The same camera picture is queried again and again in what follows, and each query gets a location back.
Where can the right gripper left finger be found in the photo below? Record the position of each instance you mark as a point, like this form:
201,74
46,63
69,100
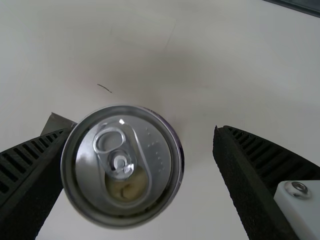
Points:
27,180

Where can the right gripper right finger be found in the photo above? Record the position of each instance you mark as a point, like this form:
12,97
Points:
250,180

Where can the purple can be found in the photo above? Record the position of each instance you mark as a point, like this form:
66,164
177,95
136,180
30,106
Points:
125,162

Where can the dark grey bag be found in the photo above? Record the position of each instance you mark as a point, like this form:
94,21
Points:
305,5

